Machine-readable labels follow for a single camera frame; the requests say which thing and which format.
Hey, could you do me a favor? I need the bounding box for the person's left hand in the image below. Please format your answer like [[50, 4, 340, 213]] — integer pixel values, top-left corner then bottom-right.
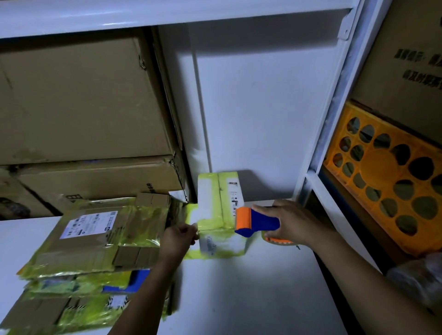
[[159, 222, 200, 265]]

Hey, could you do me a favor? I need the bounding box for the person's right hand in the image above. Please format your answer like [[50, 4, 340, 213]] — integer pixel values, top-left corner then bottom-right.
[[251, 199, 333, 248]]

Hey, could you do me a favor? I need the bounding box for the blue and orange tape dispenser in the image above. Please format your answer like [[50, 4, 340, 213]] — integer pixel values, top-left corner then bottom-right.
[[234, 206, 302, 246]]

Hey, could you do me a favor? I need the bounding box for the white box with yellow tape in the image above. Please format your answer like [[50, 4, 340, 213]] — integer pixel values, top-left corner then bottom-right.
[[184, 171, 248, 260]]

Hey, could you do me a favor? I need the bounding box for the person's right forearm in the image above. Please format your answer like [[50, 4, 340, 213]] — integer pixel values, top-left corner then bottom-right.
[[310, 229, 442, 335]]

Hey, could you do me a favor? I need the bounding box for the person's left forearm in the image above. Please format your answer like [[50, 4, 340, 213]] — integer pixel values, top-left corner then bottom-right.
[[108, 255, 181, 335]]

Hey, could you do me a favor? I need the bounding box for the flat cardboard parcel yellow tape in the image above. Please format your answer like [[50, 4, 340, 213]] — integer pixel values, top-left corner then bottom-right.
[[17, 193, 172, 280]]

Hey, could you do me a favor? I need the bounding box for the long brown cardboard box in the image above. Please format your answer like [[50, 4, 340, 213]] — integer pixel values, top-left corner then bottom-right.
[[0, 155, 189, 218]]

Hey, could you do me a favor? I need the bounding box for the yellow-taped parcel with blue patch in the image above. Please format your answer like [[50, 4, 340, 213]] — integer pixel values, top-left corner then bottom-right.
[[24, 269, 152, 301]]

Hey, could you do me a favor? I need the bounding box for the orange plastic crate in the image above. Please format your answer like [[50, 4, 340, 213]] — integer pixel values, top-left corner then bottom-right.
[[323, 100, 442, 258]]

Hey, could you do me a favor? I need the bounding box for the clear plastic bag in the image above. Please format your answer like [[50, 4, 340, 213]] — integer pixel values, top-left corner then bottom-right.
[[386, 252, 442, 313]]

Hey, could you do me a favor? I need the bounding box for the cardboard parcel with yellow tape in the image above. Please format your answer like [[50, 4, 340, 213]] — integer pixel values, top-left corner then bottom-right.
[[0, 288, 174, 335]]

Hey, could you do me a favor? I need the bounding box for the large brown cardboard box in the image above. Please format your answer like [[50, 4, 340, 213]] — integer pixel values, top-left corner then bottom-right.
[[0, 28, 178, 166]]

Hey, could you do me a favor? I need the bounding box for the cardboard box with black print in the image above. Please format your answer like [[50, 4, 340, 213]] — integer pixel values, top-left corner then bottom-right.
[[348, 0, 442, 146]]

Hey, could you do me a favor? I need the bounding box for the white metal shelving unit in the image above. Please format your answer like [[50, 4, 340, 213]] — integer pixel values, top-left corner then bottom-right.
[[0, 0, 394, 335]]

